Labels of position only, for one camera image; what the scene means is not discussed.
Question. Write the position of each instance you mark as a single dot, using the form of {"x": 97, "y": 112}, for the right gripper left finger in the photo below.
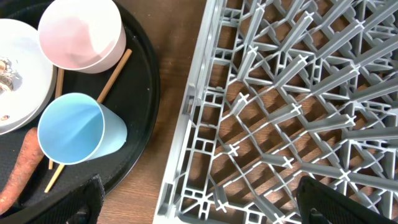
{"x": 80, "y": 203}

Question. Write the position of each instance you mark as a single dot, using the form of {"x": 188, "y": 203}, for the food scraps pile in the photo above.
{"x": 6, "y": 77}

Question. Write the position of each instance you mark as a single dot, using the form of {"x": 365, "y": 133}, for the grey plate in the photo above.
{"x": 34, "y": 76}

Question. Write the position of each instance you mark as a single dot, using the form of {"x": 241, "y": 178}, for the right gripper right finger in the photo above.
{"x": 317, "y": 203}

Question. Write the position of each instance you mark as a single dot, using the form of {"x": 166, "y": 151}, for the wooden chopstick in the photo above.
{"x": 99, "y": 100}
{"x": 58, "y": 92}

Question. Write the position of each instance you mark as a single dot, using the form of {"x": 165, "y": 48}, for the light blue cup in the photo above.
{"x": 75, "y": 128}

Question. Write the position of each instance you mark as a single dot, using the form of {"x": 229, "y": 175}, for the orange carrot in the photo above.
{"x": 29, "y": 157}

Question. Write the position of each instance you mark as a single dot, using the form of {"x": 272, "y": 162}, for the grey dishwasher rack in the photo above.
{"x": 279, "y": 90}

